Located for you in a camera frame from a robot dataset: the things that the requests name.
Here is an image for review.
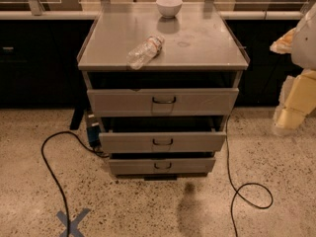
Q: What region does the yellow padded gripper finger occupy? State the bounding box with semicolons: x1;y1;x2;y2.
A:
270;28;295;54
273;69;316;136

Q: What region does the grey top drawer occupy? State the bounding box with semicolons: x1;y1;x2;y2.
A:
87;88;239;118

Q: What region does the grey drawer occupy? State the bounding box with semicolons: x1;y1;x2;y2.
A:
100;131;226;153
109;158;215;176
87;88;239;118

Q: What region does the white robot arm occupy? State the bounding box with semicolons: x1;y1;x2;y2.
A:
270;5;316;135

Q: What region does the grey metal drawer cabinet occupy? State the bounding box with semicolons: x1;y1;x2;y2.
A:
78;3;248;179

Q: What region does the grey middle drawer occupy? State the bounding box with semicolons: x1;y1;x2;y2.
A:
100;131;226;153

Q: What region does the grey bottom drawer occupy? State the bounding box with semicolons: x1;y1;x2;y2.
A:
109;158;215;176

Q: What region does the dark counter with white top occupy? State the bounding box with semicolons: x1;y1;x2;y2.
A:
0;20;302;108

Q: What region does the white ceramic bowl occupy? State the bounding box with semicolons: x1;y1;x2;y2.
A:
156;0;183;18

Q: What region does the clear plastic water bottle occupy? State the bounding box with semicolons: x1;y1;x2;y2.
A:
126;36;165;70

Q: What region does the blue power box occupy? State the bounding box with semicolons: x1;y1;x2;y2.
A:
86;114;101;147

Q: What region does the blue tape cross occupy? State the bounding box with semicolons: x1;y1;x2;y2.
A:
56;208;90;237

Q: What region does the black cable left floor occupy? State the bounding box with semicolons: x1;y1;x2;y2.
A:
40;130;110;237

